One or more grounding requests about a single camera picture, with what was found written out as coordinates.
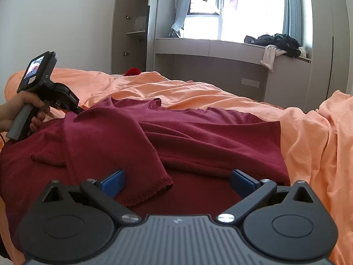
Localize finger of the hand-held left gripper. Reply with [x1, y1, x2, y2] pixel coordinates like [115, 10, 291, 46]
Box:
[63, 103, 84, 114]

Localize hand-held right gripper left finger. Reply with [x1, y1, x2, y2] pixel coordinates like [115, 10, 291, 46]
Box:
[41, 169, 142, 224]

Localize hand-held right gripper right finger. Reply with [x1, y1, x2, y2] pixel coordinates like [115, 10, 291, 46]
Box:
[217, 169, 316, 224]

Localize maroon long-sleeved shirt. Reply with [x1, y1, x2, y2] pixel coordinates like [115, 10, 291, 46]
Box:
[0, 97, 292, 225]

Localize pile of dark clothes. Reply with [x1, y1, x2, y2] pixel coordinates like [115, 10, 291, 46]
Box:
[244, 33, 303, 59]

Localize person's left hand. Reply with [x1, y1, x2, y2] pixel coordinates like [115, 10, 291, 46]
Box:
[0, 92, 52, 133]

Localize red cloth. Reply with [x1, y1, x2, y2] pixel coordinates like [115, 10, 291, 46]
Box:
[123, 67, 143, 77]

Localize orange blanket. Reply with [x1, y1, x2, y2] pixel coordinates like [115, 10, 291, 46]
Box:
[0, 69, 353, 265]

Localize grey open wardrobe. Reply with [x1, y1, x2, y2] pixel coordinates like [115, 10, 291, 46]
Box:
[110, 0, 160, 75]

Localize grey window seat cabinet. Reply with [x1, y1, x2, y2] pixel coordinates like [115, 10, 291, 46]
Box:
[146, 37, 314, 111]

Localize white garment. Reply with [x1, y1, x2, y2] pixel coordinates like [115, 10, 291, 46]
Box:
[260, 45, 287, 72]

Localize light blue curtain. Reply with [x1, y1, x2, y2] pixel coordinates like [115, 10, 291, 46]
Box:
[282, 0, 305, 47]
[169, 0, 194, 38]

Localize grey tall closet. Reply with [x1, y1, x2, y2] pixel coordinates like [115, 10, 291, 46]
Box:
[302, 0, 353, 111]

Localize window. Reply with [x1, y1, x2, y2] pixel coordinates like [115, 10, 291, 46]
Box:
[184, 0, 286, 41]

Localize white wall socket plate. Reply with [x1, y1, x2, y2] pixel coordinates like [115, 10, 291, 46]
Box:
[241, 78, 260, 88]

